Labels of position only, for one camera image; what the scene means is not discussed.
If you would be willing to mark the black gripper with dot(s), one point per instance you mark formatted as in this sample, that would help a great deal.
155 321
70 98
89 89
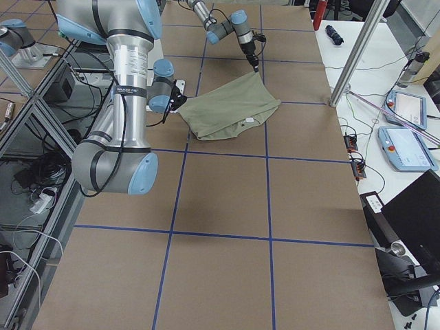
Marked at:
248 50
176 100

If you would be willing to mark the olive green t-shirt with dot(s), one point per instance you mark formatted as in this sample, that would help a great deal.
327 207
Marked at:
220 114

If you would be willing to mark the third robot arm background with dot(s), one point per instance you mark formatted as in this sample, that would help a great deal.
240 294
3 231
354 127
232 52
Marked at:
15 36

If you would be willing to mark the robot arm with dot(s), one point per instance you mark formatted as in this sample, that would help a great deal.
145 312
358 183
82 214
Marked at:
115 156
217 26

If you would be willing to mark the red fire extinguisher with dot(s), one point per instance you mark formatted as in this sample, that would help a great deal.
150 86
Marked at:
319 13

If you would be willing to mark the dark folded cloth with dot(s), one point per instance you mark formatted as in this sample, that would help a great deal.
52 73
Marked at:
333 35

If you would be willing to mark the orange black connector module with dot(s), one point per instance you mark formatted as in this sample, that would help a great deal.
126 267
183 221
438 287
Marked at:
350 142

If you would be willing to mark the brown paper table cover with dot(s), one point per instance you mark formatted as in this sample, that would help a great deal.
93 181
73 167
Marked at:
263 231

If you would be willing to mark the far teach pendant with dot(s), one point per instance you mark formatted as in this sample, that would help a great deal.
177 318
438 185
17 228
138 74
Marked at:
406 106

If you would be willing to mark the teach pendant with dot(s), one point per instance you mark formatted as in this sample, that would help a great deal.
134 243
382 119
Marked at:
406 106
405 150

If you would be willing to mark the white power strip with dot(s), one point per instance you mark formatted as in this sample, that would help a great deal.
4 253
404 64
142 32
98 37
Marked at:
42 203

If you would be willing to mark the black water bottle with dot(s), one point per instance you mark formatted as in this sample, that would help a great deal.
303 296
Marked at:
413 68

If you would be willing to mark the near teach pendant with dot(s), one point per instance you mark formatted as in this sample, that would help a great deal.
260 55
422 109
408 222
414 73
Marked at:
405 150

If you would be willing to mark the black laptop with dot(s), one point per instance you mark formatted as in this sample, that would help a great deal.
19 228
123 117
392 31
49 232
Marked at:
414 216

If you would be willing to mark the aluminium frame post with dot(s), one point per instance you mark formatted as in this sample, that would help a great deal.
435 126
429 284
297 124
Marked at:
368 28

